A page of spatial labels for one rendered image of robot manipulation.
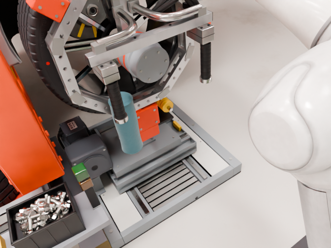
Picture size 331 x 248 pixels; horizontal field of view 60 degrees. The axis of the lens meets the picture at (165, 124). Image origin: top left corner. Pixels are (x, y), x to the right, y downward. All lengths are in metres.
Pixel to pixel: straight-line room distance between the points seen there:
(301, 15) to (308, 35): 0.04
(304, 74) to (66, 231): 0.86
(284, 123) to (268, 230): 1.22
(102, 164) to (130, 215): 0.29
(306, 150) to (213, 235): 1.17
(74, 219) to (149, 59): 0.57
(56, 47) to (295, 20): 0.69
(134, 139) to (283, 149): 0.82
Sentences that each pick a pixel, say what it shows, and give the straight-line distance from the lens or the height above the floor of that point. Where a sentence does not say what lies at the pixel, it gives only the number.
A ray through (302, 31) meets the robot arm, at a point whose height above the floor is 1.10.
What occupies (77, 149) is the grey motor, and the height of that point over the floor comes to 0.41.
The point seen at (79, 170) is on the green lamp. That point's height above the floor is 0.66.
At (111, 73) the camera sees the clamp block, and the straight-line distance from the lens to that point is 0.82.
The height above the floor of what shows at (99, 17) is 0.81.
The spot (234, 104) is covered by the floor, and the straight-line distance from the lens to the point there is 2.14.
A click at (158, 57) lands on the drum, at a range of 0.97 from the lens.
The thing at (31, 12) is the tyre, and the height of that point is 1.04.
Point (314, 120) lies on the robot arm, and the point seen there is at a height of 1.12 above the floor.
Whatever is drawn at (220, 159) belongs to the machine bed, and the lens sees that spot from 1.66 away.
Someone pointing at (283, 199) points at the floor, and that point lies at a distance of 1.66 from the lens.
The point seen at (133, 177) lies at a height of 0.16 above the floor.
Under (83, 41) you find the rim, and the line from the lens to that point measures 1.12.
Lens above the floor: 1.35
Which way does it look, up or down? 42 degrees down
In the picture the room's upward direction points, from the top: 8 degrees counter-clockwise
